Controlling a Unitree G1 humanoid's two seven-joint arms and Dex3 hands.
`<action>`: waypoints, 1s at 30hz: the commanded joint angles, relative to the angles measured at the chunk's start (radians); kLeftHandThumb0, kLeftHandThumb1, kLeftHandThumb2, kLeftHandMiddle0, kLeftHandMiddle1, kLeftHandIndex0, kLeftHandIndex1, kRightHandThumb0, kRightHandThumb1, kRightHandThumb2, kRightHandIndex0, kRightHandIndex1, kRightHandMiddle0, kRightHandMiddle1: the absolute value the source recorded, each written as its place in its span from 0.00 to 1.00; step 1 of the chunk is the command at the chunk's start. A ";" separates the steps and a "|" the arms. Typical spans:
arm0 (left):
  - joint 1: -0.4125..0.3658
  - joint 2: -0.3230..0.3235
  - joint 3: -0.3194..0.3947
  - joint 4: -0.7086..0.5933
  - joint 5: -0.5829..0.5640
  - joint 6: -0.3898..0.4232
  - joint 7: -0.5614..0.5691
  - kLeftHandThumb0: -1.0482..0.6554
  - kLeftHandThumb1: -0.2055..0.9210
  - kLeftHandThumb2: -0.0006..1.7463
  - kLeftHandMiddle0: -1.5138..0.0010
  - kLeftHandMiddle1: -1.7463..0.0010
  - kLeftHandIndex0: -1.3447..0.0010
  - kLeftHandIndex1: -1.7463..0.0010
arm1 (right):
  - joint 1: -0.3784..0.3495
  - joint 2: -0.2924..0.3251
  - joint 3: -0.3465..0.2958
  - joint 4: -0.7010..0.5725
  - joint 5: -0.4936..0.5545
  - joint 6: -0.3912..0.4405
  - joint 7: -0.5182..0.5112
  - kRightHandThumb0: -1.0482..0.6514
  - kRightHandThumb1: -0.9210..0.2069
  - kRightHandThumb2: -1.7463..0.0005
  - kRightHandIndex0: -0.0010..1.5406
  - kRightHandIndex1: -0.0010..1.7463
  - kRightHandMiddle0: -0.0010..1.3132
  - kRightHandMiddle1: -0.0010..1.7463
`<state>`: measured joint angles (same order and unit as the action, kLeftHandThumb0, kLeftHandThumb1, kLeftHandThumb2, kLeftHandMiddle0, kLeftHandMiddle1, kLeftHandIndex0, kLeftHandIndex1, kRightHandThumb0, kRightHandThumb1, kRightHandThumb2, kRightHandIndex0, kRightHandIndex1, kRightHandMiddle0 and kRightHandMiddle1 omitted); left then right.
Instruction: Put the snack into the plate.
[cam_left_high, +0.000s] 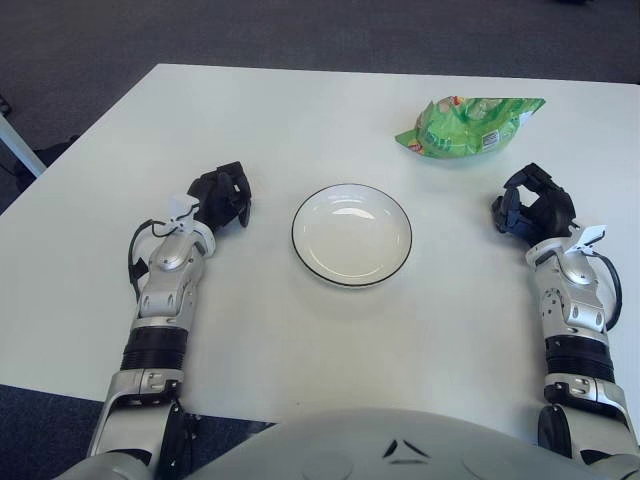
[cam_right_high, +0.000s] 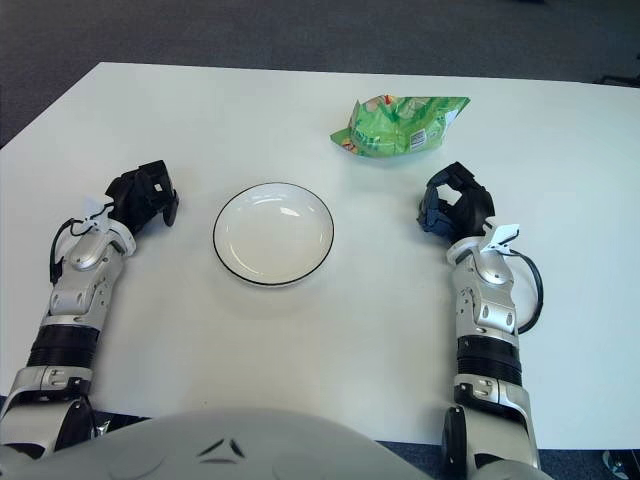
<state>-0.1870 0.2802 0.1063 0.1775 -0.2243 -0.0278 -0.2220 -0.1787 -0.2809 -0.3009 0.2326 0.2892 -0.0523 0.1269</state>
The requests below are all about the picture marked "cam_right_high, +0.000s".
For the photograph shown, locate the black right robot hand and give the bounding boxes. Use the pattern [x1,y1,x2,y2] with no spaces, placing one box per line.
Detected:
[416,161,496,246]

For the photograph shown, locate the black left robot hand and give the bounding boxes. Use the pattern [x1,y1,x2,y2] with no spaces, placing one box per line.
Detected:
[104,159,180,236]

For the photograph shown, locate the green snack chips bag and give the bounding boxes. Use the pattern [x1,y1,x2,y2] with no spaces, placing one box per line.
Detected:
[328,93,472,158]

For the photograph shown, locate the white plate black rim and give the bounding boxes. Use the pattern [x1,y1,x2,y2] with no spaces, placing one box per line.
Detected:
[212,182,335,290]

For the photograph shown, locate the grey robot torso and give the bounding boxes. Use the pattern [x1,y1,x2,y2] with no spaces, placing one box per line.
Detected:
[0,407,546,480]

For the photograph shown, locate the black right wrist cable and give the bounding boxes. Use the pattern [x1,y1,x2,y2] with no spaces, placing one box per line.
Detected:
[499,247,545,335]

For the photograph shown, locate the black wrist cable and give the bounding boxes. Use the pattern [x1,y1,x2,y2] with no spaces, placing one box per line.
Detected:
[48,215,109,286]
[499,247,545,335]

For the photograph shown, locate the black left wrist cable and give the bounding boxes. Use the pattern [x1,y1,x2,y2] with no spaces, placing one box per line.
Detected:
[48,215,109,286]

